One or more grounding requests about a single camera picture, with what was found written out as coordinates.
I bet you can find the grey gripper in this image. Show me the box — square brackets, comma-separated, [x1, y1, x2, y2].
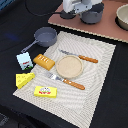
[63, 0, 102, 14]

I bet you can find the grey toy stock pot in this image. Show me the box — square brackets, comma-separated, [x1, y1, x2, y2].
[80, 2, 105, 26]

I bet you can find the grey toy saucepan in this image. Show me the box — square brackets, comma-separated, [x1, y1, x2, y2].
[22, 27, 57, 53]

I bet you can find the orange toy bread loaf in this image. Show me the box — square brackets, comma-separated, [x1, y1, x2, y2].
[33, 54, 55, 70]

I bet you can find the light blue milk carton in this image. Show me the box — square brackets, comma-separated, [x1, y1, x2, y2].
[16, 52, 33, 70]

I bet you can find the yellow toy cheese wedge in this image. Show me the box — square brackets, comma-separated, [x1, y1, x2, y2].
[16, 73, 35, 89]

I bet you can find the yellow toy butter box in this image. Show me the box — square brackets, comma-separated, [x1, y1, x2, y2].
[34, 86, 57, 98]

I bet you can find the black stove burner disc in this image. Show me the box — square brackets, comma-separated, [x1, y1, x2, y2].
[60, 11, 75, 19]

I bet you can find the pink toy stove board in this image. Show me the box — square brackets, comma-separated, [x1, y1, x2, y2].
[48, 1, 128, 43]

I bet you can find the beige toy bowl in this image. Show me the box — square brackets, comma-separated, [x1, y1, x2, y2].
[116, 4, 128, 30]

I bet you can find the round wooden plate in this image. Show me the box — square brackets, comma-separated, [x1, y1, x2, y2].
[56, 55, 83, 79]

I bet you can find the beige woven placemat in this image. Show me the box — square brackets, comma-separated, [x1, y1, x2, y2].
[14, 31, 115, 128]

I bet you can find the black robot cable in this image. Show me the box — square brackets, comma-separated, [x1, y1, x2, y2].
[23, 0, 65, 17]

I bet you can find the wooden handled toy knife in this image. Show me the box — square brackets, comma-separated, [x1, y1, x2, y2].
[59, 49, 98, 63]

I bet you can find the wooden handled toy fork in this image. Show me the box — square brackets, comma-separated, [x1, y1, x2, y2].
[47, 72, 85, 90]

